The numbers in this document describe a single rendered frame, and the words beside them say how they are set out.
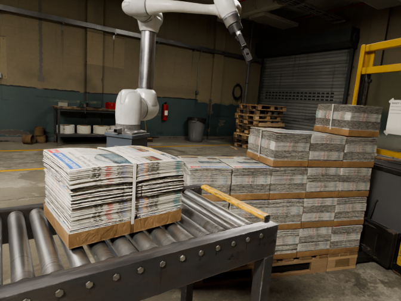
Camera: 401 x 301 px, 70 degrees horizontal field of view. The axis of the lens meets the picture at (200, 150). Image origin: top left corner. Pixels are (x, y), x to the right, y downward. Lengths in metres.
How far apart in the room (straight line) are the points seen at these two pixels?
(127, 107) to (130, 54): 6.85
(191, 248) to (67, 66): 7.48
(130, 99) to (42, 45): 6.39
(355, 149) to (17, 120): 7.18
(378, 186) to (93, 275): 2.67
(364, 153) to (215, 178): 1.19
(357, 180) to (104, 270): 2.05
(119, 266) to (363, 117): 2.02
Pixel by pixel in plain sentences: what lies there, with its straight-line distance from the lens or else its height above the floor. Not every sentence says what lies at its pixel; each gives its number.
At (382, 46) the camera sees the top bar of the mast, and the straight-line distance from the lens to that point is 3.01.
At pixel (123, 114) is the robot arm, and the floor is 1.12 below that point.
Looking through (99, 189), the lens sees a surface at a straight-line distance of 0.86.
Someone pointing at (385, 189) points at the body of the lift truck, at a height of 0.59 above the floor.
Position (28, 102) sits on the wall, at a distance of 8.02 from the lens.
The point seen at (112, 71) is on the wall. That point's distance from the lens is 8.41.
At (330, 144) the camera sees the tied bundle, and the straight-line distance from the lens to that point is 2.25.
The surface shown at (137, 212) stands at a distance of 0.95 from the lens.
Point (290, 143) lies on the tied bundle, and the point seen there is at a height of 1.00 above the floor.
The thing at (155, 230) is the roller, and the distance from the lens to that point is 1.00.
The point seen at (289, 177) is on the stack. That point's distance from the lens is 2.10.
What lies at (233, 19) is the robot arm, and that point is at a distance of 1.71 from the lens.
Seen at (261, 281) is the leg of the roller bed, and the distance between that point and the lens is 1.20.
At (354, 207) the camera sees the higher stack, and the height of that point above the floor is 0.52.
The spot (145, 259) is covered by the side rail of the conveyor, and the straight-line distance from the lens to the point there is 0.84.
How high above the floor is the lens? 1.22
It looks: 9 degrees down
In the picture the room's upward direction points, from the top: 4 degrees clockwise
